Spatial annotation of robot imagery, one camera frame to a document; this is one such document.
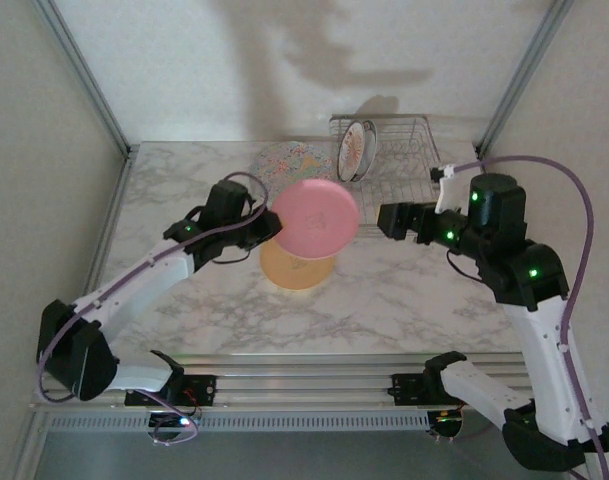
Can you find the colourful floral plate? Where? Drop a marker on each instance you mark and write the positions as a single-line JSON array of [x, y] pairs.
[[289, 160]]

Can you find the orange plate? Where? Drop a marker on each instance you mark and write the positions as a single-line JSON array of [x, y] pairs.
[[294, 275]]

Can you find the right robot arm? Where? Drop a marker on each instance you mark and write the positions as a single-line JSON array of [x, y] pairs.
[[539, 350]]

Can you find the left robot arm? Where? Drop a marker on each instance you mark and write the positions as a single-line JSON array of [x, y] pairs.
[[134, 290]]

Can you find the white plate pink flower print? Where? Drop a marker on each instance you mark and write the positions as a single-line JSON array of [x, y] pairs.
[[353, 147]]

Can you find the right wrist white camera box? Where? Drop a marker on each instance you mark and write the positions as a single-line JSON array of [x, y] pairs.
[[446, 192]]

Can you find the aluminium table side rail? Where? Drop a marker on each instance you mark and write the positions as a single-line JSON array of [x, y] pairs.
[[100, 250], [480, 155]]

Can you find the aluminium frame corner post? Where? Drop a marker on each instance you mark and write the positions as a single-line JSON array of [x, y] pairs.
[[525, 75], [85, 75]]

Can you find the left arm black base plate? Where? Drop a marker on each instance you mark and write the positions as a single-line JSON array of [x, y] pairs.
[[204, 387]]

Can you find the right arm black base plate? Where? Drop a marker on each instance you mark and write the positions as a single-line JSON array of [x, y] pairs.
[[409, 387]]

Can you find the aluminium front rail beam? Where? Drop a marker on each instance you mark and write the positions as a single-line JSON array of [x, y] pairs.
[[309, 385]]

